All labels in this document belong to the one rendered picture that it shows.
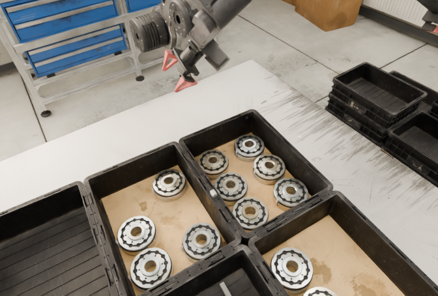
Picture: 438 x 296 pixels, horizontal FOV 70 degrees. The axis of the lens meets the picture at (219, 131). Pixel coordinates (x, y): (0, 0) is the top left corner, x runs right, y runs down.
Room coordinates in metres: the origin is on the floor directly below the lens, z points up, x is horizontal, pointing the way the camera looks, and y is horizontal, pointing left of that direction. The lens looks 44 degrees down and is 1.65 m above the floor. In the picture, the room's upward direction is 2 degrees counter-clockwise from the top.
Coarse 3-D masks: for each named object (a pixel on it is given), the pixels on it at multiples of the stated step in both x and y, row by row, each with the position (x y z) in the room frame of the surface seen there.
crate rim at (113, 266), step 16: (176, 144) 0.68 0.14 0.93; (128, 160) 0.62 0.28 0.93; (96, 176) 0.57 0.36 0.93; (208, 192) 0.50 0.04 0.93; (96, 208) 0.46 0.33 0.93; (96, 224) 0.41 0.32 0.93; (240, 240) 0.36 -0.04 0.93; (112, 256) 0.33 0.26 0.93; (208, 256) 0.32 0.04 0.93; (112, 272) 0.29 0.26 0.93; (160, 288) 0.25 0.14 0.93
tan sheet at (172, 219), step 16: (128, 192) 0.58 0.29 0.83; (144, 192) 0.58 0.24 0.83; (192, 192) 0.57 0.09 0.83; (112, 208) 0.52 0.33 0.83; (128, 208) 0.52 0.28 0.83; (144, 208) 0.52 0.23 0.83; (160, 208) 0.52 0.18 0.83; (176, 208) 0.51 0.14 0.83; (192, 208) 0.51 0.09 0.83; (112, 224) 0.47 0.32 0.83; (160, 224) 0.46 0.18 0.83; (176, 224) 0.46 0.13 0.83; (192, 224) 0.46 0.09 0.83; (160, 240) 0.41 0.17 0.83; (176, 240) 0.41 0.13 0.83; (224, 240) 0.41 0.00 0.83; (128, 256) 0.37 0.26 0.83; (176, 256) 0.37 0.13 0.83; (128, 272) 0.33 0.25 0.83; (176, 272) 0.33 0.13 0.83
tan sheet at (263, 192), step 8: (224, 144) 0.77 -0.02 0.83; (232, 144) 0.77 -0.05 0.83; (224, 152) 0.73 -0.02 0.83; (232, 152) 0.73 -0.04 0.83; (264, 152) 0.72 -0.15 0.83; (232, 160) 0.69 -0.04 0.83; (240, 160) 0.69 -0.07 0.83; (232, 168) 0.66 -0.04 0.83; (240, 168) 0.66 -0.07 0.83; (248, 168) 0.65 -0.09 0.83; (248, 176) 0.62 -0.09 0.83; (288, 176) 0.61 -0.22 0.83; (248, 184) 0.59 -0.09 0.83; (256, 184) 0.59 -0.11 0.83; (264, 184) 0.59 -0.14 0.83; (248, 192) 0.56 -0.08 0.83; (256, 192) 0.56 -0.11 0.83; (264, 192) 0.56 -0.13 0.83; (264, 200) 0.53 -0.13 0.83; (272, 200) 0.53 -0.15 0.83; (232, 208) 0.51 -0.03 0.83; (272, 208) 0.50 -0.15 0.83; (272, 216) 0.47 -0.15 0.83
